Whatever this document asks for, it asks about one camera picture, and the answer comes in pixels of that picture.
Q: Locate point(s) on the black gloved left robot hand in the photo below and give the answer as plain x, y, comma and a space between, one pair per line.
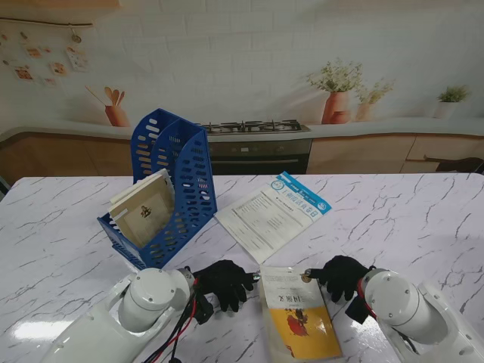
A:
227, 281

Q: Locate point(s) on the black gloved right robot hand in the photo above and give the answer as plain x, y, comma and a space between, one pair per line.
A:
342, 276

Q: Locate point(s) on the yellow cover book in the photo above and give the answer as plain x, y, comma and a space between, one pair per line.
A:
298, 321

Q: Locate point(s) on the white workbook with blue header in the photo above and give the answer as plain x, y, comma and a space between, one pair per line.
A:
264, 223

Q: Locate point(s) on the tan cover book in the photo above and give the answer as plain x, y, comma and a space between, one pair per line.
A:
145, 215

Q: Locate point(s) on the blue and white novel book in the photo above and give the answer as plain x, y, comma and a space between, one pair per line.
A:
166, 177

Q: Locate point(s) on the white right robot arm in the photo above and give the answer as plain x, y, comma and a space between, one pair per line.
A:
404, 314

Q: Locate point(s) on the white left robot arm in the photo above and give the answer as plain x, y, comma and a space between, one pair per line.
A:
132, 314

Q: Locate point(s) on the blue perforated plastic file holder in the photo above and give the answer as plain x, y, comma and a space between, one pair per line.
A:
202, 136

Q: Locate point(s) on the printed kitchen scene backdrop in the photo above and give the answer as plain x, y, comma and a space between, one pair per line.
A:
242, 56

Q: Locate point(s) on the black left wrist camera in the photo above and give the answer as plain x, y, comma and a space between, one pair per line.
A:
204, 308

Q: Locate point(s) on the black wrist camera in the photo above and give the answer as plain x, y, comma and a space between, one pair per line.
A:
204, 308
357, 310

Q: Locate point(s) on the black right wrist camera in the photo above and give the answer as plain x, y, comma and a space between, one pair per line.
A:
357, 310

